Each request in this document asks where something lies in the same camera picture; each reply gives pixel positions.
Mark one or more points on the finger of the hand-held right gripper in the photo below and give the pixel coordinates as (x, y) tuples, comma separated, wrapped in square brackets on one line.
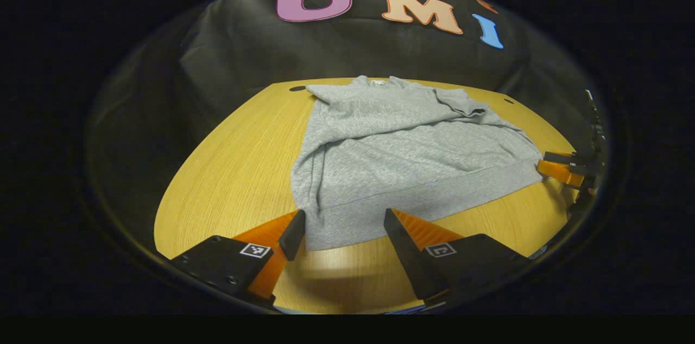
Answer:
[(559, 157), (559, 172)]

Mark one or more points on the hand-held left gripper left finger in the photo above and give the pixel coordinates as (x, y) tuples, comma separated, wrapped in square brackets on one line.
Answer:
[(293, 235)]

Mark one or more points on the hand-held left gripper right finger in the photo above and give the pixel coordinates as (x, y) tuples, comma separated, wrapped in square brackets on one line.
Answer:
[(404, 252)]

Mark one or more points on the grey zip-neck sweatshirt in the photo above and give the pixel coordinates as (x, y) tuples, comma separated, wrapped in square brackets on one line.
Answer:
[(407, 159)]

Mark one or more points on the black backdrop cloth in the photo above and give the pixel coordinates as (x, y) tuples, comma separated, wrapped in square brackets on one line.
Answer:
[(353, 51)]

